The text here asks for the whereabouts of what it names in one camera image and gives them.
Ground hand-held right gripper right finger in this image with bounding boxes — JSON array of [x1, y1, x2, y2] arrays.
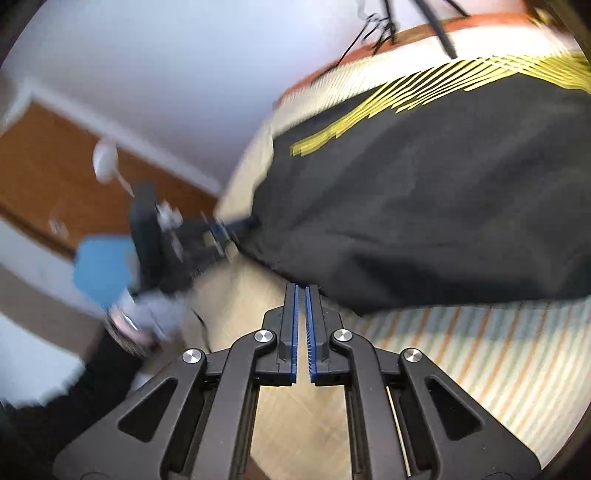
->
[[305, 284, 542, 480]]

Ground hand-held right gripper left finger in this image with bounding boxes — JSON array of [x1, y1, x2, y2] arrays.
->
[[53, 283, 300, 480]]

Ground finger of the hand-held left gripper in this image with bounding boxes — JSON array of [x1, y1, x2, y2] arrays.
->
[[203, 213, 262, 267]]

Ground black pants with yellow stripes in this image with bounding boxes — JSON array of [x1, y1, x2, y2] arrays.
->
[[238, 53, 591, 317]]

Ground person's left forearm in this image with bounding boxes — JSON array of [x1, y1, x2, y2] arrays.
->
[[0, 330, 153, 464]]

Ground person's left hand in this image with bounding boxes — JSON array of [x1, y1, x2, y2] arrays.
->
[[121, 292, 186, 346]]

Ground blue object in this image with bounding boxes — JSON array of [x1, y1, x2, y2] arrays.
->
[[73, 234, 140, 311]]

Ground white round object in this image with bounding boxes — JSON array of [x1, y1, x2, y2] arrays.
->
[[92, 140, 136, 197]]

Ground wristwatch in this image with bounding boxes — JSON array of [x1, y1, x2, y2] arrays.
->
[[104, 308, 155, 357]]

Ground striped bed sheet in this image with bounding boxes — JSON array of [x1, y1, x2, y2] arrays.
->
[[216, 21, 591, 468]]

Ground black tripod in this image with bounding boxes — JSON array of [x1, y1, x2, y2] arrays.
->
[[337, 0, 472, 70]]

